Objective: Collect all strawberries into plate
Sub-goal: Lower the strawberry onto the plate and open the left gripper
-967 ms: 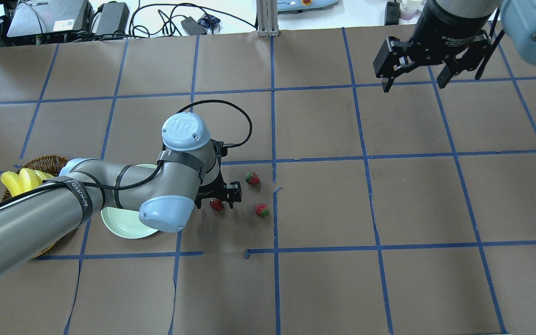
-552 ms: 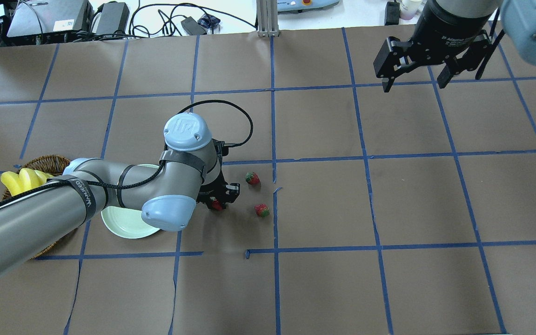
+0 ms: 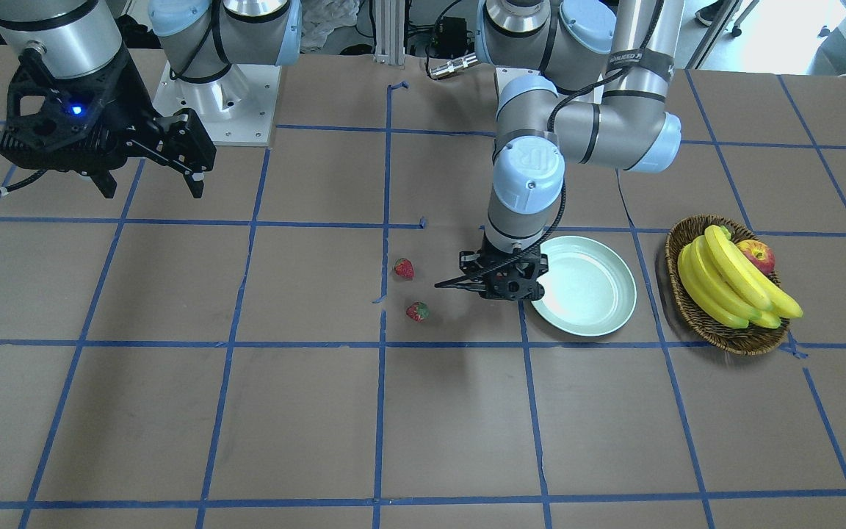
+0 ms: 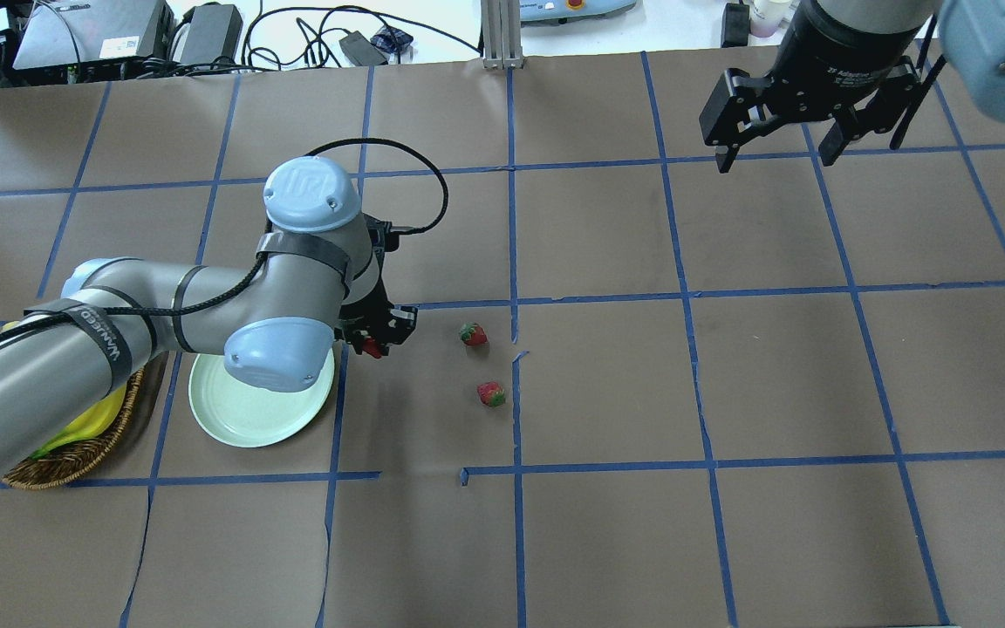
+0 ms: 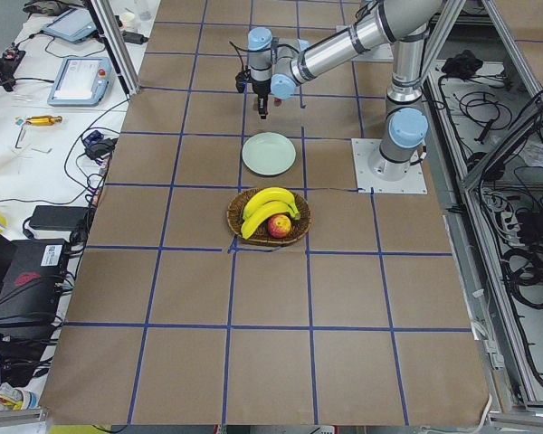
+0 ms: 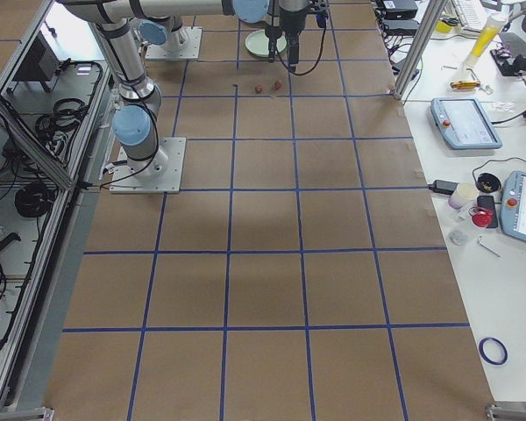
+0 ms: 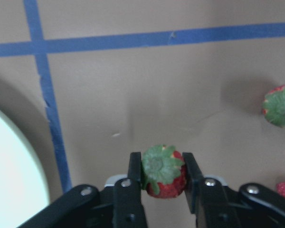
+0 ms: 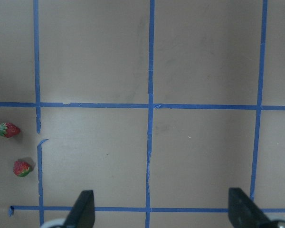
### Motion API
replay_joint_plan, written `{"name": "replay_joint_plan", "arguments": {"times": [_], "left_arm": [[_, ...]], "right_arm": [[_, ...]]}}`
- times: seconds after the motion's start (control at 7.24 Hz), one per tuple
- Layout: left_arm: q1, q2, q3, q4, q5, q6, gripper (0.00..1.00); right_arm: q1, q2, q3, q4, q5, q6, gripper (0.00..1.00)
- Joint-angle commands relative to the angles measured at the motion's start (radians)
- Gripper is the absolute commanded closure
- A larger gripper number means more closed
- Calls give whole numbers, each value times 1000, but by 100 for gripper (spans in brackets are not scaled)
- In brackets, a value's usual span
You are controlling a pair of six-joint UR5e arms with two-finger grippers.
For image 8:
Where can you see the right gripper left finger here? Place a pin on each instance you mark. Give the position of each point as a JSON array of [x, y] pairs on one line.
[[82, 214]]

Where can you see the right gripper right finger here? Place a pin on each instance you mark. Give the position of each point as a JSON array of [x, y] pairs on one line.
[[243, 212]]

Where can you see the red strawberry with leaves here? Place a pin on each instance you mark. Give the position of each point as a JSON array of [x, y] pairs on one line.
[[8, 130]]

